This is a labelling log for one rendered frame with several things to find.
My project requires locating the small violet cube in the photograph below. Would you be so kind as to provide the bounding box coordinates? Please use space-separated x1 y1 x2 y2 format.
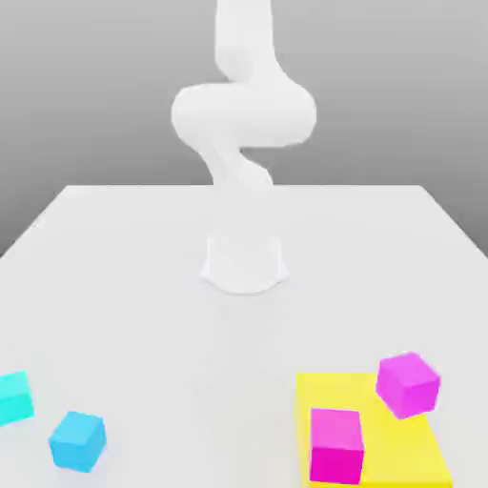
375 351 442 421

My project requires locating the small magenta cube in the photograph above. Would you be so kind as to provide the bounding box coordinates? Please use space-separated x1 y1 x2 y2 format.
309 407 366 486

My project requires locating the small blue cube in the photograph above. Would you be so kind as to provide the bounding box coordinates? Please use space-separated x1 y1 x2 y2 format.
48 410 108 475

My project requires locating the small cyan cube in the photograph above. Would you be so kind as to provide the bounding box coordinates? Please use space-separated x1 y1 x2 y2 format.
0 369 36 427

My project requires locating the large yellow box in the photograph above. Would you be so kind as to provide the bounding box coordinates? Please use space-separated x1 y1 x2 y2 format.
295 372 455 488

